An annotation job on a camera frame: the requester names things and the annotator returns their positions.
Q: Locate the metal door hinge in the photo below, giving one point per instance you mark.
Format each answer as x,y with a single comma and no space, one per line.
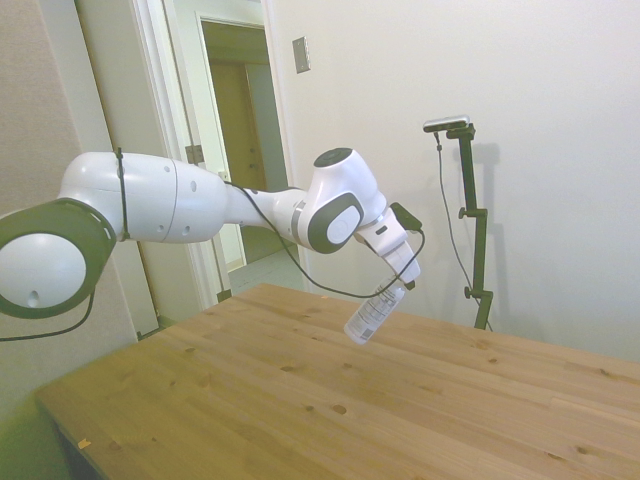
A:
194,153

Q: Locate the white bottle with green cap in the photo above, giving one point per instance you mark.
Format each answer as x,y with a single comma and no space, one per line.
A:
372,315

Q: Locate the metal wall plate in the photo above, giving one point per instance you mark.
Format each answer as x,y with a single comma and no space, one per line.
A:
301,55

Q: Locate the grey stereo camera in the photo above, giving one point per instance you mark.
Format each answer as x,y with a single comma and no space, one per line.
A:
446,122

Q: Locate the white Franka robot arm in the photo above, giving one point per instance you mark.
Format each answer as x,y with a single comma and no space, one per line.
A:
165,200

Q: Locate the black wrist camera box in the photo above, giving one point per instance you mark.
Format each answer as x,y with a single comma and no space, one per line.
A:
406,216

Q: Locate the brown wooden door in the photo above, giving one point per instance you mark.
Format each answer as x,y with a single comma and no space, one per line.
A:
250,150

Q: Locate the white door frame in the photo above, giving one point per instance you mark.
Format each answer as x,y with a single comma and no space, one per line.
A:
175,75

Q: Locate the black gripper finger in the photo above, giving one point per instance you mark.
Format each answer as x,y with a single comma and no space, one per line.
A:
410,286

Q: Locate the black camera stand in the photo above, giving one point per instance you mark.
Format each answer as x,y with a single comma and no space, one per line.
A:
475,225

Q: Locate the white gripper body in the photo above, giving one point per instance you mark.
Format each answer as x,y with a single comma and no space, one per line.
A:
395,245

